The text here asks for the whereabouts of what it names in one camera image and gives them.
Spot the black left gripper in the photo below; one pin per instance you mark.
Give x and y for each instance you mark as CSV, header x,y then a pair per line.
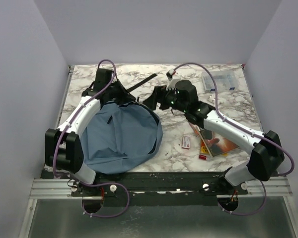
x,y
125,97

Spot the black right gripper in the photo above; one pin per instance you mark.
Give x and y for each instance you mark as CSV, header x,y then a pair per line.
x,y
151,102

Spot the blue fabric backpack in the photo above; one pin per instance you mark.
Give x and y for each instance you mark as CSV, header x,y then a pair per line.
x,y
120,137

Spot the dark red paperback book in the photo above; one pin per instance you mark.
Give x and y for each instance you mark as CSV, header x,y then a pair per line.
x,y
204,134

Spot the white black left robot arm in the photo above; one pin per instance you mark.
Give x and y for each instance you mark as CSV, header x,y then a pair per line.
x,y
63,149

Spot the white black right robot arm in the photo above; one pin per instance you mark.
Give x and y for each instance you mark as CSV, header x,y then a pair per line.
x,y
264,149

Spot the red white small box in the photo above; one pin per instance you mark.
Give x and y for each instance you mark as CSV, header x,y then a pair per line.
x,y
186,140

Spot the white plastic pipe fitting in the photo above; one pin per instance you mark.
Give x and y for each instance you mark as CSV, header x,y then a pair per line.
x,y
211,99

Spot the yellow children's paperback book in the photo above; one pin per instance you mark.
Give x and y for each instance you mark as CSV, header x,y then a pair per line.
x,y
212,147

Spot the red cap glue stick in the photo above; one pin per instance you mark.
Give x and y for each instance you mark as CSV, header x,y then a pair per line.
x,y
203,157

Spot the clear plastic organizer box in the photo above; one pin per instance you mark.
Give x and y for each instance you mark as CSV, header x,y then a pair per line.
x,y
225,81

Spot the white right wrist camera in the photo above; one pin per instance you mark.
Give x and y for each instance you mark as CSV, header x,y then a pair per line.
x,y
173,79

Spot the black metal base rail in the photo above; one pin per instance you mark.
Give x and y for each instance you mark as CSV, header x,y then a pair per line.
x,y
114,189

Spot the aluminium frame rail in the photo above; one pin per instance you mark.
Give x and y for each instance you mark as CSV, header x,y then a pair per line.
x,y
64,189

